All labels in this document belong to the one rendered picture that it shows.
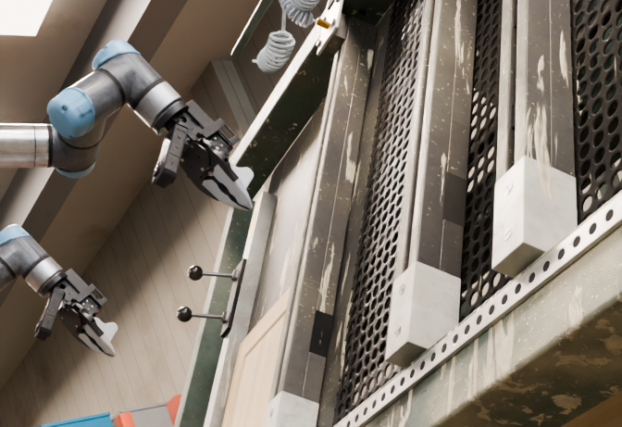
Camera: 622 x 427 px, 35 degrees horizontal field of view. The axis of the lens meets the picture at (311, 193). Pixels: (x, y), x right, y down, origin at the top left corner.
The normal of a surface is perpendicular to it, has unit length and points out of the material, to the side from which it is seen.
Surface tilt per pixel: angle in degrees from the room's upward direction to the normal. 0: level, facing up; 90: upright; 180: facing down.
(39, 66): 180
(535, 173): 90
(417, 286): 90
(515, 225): 56
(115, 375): 90
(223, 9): 180
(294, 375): 90
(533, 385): 146
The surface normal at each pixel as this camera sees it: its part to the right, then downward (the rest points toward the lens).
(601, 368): -0.15, 0.77
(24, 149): 0.35, 0.24
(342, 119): 0.41, -0.53
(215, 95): -0.78, 0.07
